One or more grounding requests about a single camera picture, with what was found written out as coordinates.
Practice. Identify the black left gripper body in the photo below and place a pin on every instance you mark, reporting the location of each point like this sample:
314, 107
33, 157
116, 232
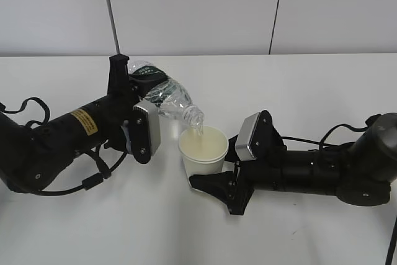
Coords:
123, 127

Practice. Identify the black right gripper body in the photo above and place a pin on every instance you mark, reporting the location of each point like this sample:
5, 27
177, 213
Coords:
239, 190

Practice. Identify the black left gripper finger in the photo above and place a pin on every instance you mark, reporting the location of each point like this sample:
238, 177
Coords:
143, 83
118, 82

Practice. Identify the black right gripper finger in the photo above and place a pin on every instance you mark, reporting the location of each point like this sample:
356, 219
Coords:
232, 155
222, 186

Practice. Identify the white paper cup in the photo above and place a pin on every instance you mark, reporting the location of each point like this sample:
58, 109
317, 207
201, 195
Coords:
205, 153

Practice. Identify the clear green-label water bottle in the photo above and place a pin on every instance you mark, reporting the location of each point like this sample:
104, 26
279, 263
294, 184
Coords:
170, 97

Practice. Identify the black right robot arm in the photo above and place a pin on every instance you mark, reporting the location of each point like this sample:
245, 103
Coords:
358, 173

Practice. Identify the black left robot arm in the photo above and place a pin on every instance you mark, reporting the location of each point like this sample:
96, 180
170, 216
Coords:
33, 154

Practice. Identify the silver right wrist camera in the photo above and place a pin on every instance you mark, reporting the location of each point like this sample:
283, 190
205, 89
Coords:
257, 137

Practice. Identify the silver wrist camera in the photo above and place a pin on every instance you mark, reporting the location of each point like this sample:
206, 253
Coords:
144, 131
257, 137

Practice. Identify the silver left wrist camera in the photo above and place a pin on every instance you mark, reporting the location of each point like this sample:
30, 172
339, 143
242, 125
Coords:
144, 131

